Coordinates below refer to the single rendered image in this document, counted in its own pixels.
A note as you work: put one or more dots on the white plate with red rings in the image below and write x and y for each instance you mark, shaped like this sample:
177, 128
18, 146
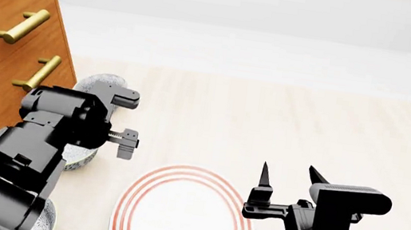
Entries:
183, 217

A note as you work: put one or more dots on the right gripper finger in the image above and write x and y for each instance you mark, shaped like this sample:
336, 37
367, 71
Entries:
318, 176
262, 189

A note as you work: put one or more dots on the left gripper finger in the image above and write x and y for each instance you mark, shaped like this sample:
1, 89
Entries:
128, 143

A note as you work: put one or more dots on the black speckled bowl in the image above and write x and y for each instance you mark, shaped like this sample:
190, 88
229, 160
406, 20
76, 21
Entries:
80, 158
46, 219

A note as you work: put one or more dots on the grey right gripper camera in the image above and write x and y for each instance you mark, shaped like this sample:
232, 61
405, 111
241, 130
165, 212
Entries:
342, 203

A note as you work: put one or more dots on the grey patterned cup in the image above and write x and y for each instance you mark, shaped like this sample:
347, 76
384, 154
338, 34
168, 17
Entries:
91, 81

